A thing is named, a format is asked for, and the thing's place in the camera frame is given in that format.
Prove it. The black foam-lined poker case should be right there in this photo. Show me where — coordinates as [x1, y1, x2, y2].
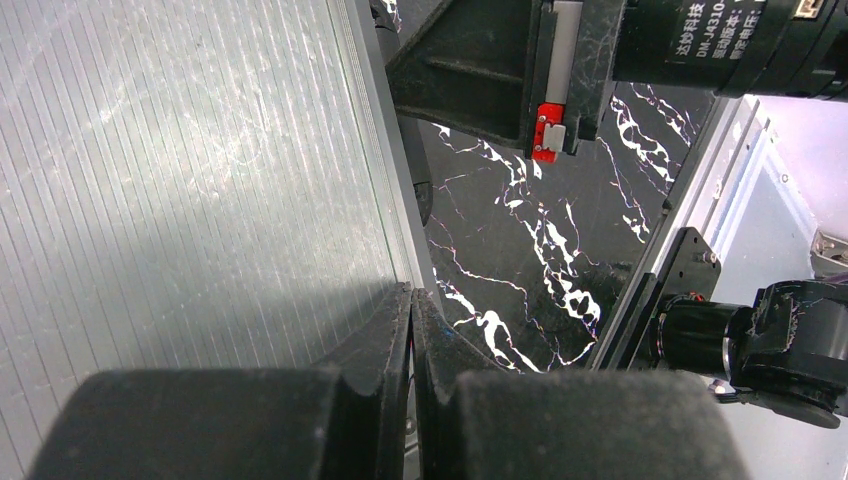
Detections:
[1, 1, 435, 479]

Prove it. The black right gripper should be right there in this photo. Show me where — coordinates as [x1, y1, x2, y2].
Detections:
[386, 1, 626, 156]

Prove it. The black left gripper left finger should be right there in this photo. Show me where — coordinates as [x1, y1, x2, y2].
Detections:
[28, 283, 412, 479]

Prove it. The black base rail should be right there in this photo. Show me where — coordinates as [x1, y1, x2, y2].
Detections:
[588, 95, 770, 370]

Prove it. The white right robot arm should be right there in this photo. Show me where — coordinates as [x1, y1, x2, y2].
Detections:
[387, 1, 847, 429]

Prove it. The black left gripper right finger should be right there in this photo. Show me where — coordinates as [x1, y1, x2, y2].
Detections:
[411, 289, 749, 479]

